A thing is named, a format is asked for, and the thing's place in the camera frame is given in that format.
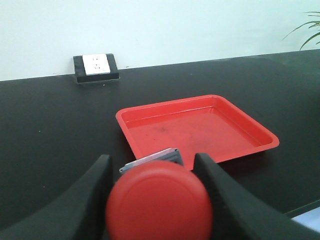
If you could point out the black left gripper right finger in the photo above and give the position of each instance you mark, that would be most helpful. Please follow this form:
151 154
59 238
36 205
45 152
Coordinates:
238 214

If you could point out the red plastic tray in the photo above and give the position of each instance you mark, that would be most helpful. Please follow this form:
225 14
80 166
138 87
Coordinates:
202 124

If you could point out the black white power socket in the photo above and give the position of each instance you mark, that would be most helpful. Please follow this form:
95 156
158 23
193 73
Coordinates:
94 68

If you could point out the green plant leaves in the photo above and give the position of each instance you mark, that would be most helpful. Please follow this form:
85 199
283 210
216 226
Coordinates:
312 26

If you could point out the red mushroom push button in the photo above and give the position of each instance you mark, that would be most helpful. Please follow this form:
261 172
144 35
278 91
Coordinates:
157 198

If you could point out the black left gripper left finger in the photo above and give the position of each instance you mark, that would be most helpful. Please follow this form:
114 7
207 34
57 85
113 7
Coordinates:
77 214

